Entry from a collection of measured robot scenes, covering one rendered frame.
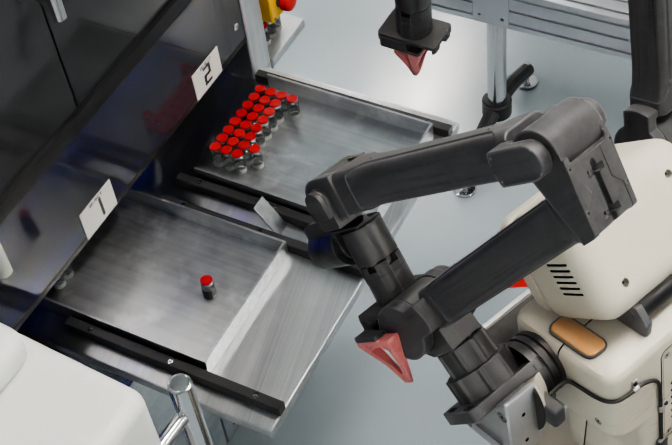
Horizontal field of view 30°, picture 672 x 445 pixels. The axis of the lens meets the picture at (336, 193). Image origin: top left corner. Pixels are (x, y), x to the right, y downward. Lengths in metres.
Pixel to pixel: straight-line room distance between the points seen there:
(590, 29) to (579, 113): 1.79
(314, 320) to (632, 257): 0.67
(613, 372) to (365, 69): 2.28
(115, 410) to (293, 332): 0.87
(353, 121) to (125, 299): 0.53
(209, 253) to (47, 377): 0.95
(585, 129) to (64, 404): 0.56
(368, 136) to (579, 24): 0.92
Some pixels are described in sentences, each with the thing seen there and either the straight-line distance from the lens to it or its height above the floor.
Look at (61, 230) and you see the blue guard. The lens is 1.99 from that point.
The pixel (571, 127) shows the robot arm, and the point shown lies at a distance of 1.24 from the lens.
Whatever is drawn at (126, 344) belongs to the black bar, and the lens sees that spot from 2.02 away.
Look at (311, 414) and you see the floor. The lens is 2.96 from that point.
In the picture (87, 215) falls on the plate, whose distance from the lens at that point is 2.03.
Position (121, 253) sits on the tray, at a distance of 2.16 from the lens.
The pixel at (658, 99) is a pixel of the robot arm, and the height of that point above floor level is 1.31.
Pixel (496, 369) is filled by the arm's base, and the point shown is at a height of 1.23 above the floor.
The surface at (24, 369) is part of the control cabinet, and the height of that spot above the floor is 1.55.
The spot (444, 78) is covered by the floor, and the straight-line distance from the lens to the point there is 3.64.
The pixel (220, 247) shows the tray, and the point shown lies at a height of 0.88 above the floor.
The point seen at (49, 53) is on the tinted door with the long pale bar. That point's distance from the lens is 1.86.
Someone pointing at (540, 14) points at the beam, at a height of 0.50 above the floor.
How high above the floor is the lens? 2.50
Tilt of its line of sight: 48 degrees down
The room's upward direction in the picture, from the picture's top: 8 degrees counter-clockwise
